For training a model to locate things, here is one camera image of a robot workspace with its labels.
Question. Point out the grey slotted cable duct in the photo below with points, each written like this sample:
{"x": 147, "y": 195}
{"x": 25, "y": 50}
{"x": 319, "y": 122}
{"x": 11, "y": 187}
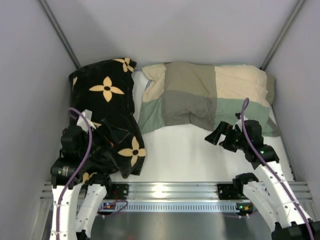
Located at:
{"x": 131, "y": 206}

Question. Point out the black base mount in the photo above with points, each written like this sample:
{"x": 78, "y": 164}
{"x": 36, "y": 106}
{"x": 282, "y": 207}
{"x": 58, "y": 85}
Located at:
{"x": 119, "y": 191}
{"x": 226, "y": 191}

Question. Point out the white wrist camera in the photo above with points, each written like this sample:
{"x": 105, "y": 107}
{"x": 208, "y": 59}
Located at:
{"x": 238, "y": 126}
{"x": 85, "y": 121}

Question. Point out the left corner aluminium profile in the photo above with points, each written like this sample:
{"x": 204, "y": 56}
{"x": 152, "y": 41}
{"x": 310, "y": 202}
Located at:
{"x": 59, "y": 32}

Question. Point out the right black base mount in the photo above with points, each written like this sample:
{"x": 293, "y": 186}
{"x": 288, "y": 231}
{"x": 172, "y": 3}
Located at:
{"x": 226, "y": 191}

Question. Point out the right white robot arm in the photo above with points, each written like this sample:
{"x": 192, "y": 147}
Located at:
{"x": 266, "y": 186}

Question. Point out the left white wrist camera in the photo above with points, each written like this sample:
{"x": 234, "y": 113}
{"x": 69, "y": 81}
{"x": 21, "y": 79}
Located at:
{"x": 85, "y": 121}

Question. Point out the aluminium mounting rail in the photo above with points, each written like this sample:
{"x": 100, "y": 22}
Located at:
{"x": 173, "y": 191}

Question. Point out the white pillow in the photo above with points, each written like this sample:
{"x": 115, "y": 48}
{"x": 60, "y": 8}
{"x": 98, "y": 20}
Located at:
{"x": 140, "y": 83}

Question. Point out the corner aluminium profile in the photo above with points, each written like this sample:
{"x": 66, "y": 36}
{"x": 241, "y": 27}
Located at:
{"x": 283, "y": 32}
{"x": 59, "y": 32}

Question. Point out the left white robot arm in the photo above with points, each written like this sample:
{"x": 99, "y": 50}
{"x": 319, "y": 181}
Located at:
{"x": 79, "y": 182}

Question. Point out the black floral pillow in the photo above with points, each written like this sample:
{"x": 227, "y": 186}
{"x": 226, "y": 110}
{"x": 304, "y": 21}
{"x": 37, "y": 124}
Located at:
{"x": 106, "y": 89}

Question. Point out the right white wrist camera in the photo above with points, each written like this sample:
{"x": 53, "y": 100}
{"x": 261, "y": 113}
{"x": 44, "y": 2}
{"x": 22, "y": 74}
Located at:
{"x": 238, "y": 126}

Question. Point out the right corner aluminium profile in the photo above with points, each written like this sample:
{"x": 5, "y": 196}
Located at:
{"x": 283, "y": 32}

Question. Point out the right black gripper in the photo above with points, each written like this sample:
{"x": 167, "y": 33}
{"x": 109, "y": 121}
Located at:
{"x": 227, "y": 136}

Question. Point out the patchwork green beige pillowcase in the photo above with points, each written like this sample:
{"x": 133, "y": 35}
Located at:
{"x": 181, "y": 93}

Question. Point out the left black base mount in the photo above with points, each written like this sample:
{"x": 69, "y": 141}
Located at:
{"x": 119, "y": 191}

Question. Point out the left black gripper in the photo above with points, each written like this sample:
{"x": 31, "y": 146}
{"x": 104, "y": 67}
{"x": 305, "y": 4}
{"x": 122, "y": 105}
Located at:
{"x": 100, "y": 130}

